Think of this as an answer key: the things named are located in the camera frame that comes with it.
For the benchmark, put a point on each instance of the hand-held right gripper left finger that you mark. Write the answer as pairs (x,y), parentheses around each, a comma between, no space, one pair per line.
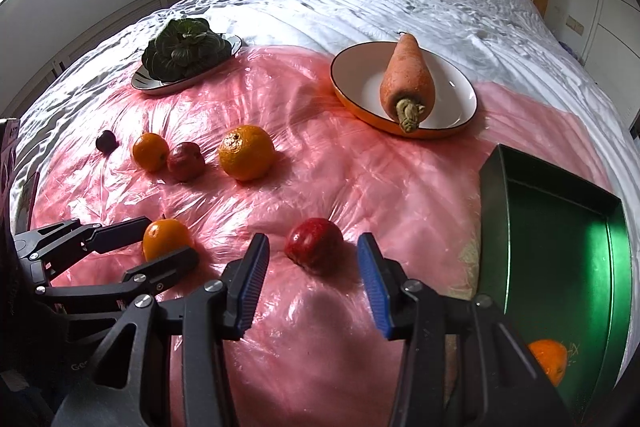
(250,292)

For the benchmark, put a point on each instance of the white wardrobe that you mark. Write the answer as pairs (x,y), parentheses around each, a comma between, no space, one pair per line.
(615,32)

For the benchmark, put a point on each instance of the orange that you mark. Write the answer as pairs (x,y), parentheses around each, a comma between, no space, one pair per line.
(150,152)
(246,153)
(162,237)
(550,357)

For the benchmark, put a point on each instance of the pink plastic sheet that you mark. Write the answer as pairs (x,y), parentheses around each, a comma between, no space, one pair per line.
(325,187)

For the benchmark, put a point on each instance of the white plate with orange rim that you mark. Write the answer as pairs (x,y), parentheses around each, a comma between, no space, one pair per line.
(360,82)

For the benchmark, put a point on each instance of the dark purple plum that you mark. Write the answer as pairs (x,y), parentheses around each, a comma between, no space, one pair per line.
(106,141)

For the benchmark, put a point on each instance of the dark green bok choy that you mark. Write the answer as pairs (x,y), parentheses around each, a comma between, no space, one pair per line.
(185,52)

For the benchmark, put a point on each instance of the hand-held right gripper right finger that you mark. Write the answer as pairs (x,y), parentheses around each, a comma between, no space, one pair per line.
(372,287)

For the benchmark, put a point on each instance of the patterned grey plate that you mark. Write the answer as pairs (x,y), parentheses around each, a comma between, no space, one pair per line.
(227,44)

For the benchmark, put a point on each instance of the red apple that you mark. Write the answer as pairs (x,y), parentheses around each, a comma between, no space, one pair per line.
(185,162)
(312,244)

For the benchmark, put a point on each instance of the green metal tray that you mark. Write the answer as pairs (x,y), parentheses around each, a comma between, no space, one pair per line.
(550,247)

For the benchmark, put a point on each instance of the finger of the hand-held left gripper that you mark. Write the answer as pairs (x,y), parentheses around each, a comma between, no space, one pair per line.
(110,234)
(160,268)

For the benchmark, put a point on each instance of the carrot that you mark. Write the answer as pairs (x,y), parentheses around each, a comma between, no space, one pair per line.
(407,77)

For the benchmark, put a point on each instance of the wall socket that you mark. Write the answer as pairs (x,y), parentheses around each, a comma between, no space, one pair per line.
(575,25)

